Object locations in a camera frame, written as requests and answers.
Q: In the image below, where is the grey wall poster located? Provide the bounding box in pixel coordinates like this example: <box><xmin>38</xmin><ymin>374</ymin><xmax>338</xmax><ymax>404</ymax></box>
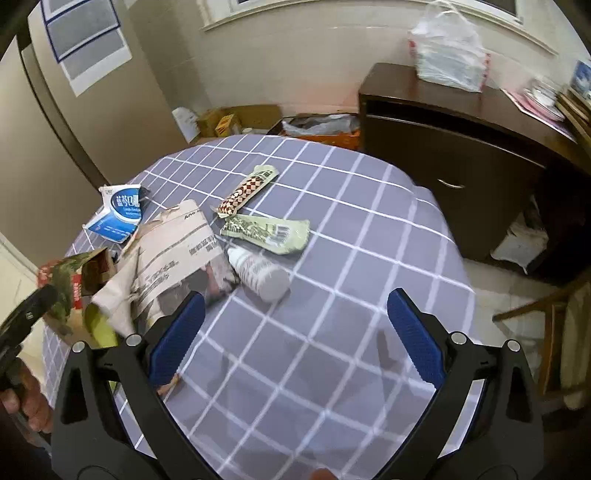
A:
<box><xmin>39</xmin><ymin>0</ymin><xmax>133</xmax><ymax>97</ymax></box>

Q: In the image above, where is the pale green snack wrapper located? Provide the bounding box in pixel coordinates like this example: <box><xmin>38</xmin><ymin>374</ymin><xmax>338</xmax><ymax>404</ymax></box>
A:
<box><xmin>220</xmin><ymin>213</ymin><xmax>310</xmax><ymax>256</ymax></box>

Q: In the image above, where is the grey checked tablecloth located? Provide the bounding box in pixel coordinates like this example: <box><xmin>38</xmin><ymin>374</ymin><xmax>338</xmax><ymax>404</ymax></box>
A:
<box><xmin>41</xmin><ymin>135</ymin><xmax>476</xmax><ymax>480</ymax></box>

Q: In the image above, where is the wooden chair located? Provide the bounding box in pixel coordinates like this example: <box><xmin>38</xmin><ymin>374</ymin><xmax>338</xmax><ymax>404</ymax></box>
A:
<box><xmin>493</xmin><ymin>277</ymin><xmax>591</xmax><ymax>407</ymax></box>

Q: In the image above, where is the white paper bag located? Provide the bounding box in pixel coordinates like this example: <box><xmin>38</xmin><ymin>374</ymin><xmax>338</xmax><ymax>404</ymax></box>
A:
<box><xmin>172</xmin><ymin>107</ymin><xmax>202</xmax><ymax>143</ymax></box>

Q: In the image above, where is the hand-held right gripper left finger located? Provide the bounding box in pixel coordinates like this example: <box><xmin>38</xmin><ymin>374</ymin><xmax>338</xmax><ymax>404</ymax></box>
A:
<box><xmin>50</xmin><ymin>292</ymin><xmax>222</xmax><ymax>480</ymax></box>

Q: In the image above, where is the red checkered snack wrapper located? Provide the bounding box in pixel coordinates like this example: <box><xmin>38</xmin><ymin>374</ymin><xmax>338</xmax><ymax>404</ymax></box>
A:
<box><xmin>216</xmin><ymin>165</ymin><xmax>280</xmax><ymax>219</ymax></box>

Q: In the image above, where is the person's left hand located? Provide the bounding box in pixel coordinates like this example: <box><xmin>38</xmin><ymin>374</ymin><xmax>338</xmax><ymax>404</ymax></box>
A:
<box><xmin>0</xmin><ymin>360</ymin><xmax>55</xmax><ymax>435</ymax></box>

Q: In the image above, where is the stack of white dishes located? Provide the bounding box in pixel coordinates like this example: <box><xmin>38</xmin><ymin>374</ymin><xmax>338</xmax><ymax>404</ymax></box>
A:
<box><xmin>530</xmin><ymin>76</ymin><xmax>562</xmax><ymax>109</ymax></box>

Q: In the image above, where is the white plastic bottle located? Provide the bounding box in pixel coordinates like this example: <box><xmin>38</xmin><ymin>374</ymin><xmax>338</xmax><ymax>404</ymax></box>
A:
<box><xmin>226</xmin><ymin>247</ymin><xmax>291</xmax><ymax>303</ymax></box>

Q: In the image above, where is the white plastic bag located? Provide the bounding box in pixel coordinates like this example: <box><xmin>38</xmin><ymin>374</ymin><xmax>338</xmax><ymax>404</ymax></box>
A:
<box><xmin>409</xmin><ymin>0</ymin><xmax>490</xmax><ymax>93</ymax></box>

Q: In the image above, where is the brown paper mailer bag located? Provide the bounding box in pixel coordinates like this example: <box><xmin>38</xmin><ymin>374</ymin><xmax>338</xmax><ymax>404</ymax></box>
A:
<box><xmin>90</xmin><ymin>199</ymin><xmax>241</xmax><ymax>337</ymax></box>

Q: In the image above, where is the brown cardboard box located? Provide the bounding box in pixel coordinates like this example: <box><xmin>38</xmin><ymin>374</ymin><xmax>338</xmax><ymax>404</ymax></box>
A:
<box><xmin>198</xmin><ymin>105</ymin><xmax>283</xmax><ymax>138</ymax></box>

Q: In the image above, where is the dark wooden cabinet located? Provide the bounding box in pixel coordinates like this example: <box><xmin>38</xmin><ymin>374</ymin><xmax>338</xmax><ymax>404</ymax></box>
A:
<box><xmin>358</xmin><ymin>62</ymin><xmax>591</xmax><ymax>278</ymax></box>

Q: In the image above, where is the orange box with plastic liner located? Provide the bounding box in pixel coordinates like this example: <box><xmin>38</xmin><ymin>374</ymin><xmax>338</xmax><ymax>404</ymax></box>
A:
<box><xmin>270</xmin><ymin>113</ymin><xmax>361</xmax><ymax>151</ymax></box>

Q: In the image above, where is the pink paper sheet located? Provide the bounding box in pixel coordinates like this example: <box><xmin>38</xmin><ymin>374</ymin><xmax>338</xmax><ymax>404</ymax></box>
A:
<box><xmin>503</xmin><ymin>88</ymin><xmax>578</xmax><ymax>141</ymax></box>

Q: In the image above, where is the yellow-green wrapper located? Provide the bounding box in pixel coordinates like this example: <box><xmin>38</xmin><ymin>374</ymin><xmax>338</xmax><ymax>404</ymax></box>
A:
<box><xmin>83</xmin><ymin>302</ymin><xmax>124</xmax><ymax>393</ymax></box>

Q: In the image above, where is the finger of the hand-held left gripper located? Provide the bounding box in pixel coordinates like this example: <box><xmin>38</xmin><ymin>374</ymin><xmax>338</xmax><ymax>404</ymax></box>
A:
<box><xmin>0</xmin><ymin>285</ymin><xmax>58</xmax><ymax>354</ymax></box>

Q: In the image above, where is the blue picture card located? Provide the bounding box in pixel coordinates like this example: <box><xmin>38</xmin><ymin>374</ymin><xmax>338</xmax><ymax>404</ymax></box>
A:
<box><xmin>571</xmin><ymin>60</ymin><xmax>591</xmax><ymax>99</ymax></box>

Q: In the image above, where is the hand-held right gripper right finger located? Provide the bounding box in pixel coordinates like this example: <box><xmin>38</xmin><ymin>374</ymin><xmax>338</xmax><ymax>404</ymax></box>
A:
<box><xmin>387</xmin><ymin>288</ymin><xmax>546</xmax><ymax>480</ymax></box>

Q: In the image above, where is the stack of books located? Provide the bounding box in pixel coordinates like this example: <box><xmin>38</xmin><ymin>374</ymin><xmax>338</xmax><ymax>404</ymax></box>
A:
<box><xmin>556</xmin><ymin>90</ymin><xmax>591</xmax><ymax>136</ymax></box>

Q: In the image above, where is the beige door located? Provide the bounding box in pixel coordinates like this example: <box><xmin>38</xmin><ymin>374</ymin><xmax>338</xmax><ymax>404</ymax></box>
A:
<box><xmin>18</xmin><ymin>0</ymin><xmax>195</xmax><ymax>188</ymax></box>

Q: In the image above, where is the cream cloth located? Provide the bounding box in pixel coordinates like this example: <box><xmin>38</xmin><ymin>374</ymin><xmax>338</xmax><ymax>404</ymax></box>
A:
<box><xmin>561</xmin><ymin>281</ymin><xmax>591</xmax><ymax>411</ymax></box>

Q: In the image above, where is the crumpled white paper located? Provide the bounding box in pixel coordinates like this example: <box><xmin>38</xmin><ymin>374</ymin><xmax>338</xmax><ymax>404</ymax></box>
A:
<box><xmin>492</xmin><ymin>222</ymin><xmax>550</xmax><ymax>273</ymax></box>

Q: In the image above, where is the blue white medicine box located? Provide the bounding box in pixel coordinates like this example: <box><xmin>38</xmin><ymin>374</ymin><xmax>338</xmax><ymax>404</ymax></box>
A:
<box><xmin>82</xmin><ymin>184</ymin><xmax>151</xmax><ymax>243</ymax></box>

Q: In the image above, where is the green red snack bag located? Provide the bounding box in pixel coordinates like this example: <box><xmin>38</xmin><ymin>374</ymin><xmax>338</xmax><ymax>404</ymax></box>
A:
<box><xmin>37</xmin><ymin>248</ymin><xmax>116</xmax><ymax>335</ymax></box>

